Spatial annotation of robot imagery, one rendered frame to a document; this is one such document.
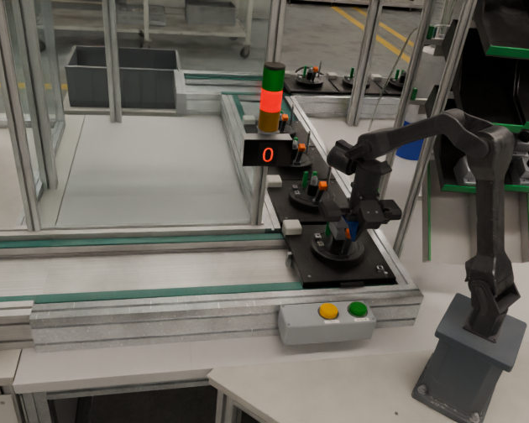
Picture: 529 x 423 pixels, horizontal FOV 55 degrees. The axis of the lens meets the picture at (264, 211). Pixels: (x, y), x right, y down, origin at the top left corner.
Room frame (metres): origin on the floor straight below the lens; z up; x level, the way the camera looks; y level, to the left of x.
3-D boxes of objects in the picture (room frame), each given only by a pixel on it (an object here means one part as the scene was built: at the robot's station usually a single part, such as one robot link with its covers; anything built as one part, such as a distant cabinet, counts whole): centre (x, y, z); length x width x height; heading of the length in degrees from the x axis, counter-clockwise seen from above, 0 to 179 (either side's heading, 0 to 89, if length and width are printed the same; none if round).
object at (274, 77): (1.15, 0.01, 1.38); 0.05 x 0.05 x 0.05
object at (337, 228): (1.09, -0.20, 1.06); 0.08 x 0.04 x 0.07; 14
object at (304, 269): (1.08, -0.20, 0.96); 0.24 x 0.24 x 0.02; 14
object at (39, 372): (1.52, -0.09, 0.84); 1.50 x 1.41 x 0.03; 104
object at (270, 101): (1.15, 0.01, 1.33); 0.05 x 0.05 x 0.05
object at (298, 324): (0.85, -0.17, 0.93); 0.21 x 0.07 x 0.06; 104
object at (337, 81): (2.51, -0.38, 1.01); 0.24 x 0.24 x 0.13; 14
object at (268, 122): (1.15, 0.01, 1.28); 0.05 x 0.05 x 0.05
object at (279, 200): (1.33, -0.14, 1.01); 0.24 x 0.24 x 0.13; 14
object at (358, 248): (1.08, -0.20, 0.98); 0.14 x 0.14 x 0.02
